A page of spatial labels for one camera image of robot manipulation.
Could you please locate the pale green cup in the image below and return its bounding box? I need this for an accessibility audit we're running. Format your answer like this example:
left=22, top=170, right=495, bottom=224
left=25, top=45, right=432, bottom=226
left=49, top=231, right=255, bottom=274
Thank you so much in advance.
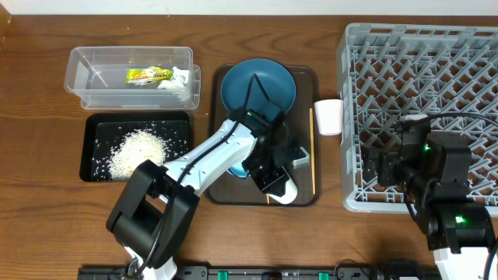
left=269, top=177, right=298, bottom=205

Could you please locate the yellow green snack wrapper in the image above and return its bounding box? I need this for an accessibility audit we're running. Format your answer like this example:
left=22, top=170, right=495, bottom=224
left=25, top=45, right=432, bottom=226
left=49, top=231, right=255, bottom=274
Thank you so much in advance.
left=125, top=66, right=174, bottom=86

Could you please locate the white tissue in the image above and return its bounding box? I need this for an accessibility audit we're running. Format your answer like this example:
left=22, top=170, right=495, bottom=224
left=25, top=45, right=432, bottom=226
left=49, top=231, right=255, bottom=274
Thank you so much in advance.
left=157, top=67, right=190, bottom=89

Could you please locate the dark blue plate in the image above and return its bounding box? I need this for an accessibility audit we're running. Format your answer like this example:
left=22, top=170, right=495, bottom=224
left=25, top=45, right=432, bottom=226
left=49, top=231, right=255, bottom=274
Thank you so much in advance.
left=221, top=58, right=296, bottom=113

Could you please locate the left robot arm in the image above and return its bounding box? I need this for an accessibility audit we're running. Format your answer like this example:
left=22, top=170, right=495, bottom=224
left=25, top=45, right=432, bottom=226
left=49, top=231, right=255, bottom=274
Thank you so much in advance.
left=106, top=107, right=298, bottom=279

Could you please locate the pink cup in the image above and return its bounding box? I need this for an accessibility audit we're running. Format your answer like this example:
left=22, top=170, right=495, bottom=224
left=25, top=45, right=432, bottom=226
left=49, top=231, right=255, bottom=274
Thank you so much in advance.
left=314, top=99, right=344, bottom=136

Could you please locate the clear plastic bin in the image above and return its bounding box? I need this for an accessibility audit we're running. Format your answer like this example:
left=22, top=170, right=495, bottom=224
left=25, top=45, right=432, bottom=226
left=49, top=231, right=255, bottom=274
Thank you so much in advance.
left=65, top=46, right=201, bottom=110

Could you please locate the right wooden chopstick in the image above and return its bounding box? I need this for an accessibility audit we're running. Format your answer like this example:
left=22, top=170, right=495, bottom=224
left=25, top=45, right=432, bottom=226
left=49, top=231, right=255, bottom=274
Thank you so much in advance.
left=309, top=108, right=316, bottom=196

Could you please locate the black tray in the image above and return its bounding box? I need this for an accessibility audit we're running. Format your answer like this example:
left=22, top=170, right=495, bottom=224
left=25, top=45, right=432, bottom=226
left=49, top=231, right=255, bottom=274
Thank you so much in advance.
left=79, top=111, right=191, bottom=182

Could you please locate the light blue bowl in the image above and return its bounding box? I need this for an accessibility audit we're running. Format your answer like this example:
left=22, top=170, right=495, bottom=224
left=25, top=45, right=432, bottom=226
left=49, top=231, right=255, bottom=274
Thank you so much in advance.
left=227, top=162, right=249, bottom=179

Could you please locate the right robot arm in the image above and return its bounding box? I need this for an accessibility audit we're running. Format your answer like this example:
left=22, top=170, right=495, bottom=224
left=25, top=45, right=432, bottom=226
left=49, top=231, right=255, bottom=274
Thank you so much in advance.
left=363, top=130, right=497, bottom=279

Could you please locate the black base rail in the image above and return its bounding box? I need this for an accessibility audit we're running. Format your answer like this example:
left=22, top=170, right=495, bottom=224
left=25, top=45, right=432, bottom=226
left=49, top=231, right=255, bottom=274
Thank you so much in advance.
left=76, top=265, right=440, bottom=280

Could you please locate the brown serving tray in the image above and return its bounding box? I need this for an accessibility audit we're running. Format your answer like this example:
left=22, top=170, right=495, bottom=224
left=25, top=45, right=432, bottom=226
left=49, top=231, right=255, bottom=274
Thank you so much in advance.
left=205, top=66, right=321, bottom=207

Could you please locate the grey dishwasher rack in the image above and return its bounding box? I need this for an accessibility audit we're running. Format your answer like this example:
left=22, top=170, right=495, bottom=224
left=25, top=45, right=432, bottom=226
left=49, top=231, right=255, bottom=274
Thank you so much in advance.
left=337, top=23, right=497, bottom=216

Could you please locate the rice pile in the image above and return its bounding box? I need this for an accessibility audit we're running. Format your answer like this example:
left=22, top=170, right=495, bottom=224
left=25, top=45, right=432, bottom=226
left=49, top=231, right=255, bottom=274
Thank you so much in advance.
left=89, top=120, right=189, bottom=181

